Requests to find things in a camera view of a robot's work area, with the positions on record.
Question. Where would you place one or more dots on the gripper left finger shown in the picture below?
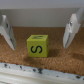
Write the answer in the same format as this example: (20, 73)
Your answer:
(8, 33)

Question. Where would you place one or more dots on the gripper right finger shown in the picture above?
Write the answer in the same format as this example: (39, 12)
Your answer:
(71, 30)

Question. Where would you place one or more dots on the yellow block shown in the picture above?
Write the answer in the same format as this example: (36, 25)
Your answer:
(37, 46)

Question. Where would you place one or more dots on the white cabinet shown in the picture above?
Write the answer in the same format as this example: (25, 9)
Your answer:
(40, 13)

